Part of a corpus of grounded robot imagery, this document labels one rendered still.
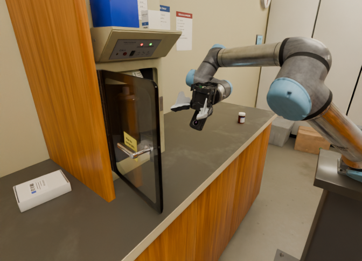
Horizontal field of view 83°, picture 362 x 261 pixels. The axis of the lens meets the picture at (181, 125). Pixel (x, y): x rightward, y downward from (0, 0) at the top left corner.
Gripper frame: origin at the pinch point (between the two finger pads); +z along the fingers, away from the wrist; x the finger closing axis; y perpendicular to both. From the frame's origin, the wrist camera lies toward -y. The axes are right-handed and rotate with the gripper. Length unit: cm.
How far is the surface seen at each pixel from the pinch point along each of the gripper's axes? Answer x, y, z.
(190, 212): 4.5, -46.9, -10.1
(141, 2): -32.2, 29.6, -16.7
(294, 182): 59, -117, -179
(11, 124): -73, -23, 16
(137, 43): -23.8, 16.5, -5.2
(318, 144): 78, -97, -262
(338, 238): 64, -55, -46
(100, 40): -28.1, 16.7, 5.9
